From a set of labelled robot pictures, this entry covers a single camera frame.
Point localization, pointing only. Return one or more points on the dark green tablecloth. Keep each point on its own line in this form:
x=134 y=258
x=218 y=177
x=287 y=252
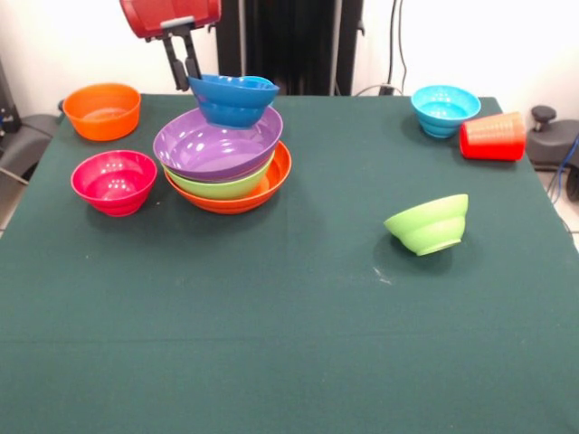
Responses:
x=289 y=361

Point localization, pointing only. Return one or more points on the purple bowl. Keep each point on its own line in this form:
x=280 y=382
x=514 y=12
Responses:
x=212 y=149

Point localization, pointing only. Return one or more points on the deep orange bowl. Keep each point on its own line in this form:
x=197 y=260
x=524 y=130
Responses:
x=101 y=115

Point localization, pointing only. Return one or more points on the large green bowl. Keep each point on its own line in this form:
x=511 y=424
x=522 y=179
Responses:
x=217 y=190

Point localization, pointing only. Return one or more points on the wide orange bowl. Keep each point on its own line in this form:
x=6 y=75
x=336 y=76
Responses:
x=276 y=176

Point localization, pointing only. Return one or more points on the dark blue bowl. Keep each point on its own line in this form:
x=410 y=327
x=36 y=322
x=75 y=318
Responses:
x=233 y=101

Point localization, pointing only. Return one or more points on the red cup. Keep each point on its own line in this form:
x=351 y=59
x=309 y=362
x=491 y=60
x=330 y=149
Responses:
x=493 y=138

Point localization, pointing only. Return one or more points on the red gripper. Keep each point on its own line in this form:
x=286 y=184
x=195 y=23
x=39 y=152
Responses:
x=172 y=13

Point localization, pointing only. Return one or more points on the light blue bowl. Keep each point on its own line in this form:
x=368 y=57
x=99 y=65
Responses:
x=445 y=110

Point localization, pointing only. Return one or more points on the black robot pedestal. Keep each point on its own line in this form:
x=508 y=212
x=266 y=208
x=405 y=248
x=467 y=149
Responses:
x=294 y=40

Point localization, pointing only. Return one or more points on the small green bowl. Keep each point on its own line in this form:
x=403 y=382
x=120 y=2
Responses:
x=427 y=226

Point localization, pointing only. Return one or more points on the grey machine base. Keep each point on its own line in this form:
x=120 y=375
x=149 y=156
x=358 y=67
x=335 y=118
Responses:
x=27 y=144
x=549 y=140

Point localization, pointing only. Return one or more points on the magenta bowl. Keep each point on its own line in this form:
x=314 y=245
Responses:
x=113 y=185

